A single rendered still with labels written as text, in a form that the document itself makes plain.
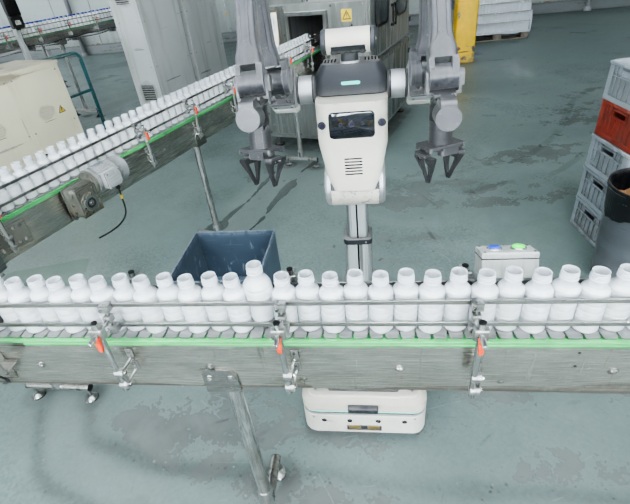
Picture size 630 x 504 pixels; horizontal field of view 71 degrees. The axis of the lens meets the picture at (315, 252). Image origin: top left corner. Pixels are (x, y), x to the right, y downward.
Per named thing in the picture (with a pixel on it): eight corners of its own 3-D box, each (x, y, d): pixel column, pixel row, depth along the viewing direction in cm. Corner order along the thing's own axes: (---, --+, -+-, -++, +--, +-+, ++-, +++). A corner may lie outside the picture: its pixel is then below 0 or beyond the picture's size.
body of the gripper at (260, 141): (269, 158, 109) (266, 127, 106) (239, 156, 114) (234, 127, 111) (285, 152, 113) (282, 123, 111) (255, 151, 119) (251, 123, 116)
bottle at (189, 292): (208, 334, 115) (192, 284, 106) (186, 335, 115) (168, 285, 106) (214, 318, 120) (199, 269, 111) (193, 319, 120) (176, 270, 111)
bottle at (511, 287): (490, 314, 111) (499, 261, 102) (516, 317, 109) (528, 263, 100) (490, 331, 106) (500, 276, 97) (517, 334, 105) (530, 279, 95)
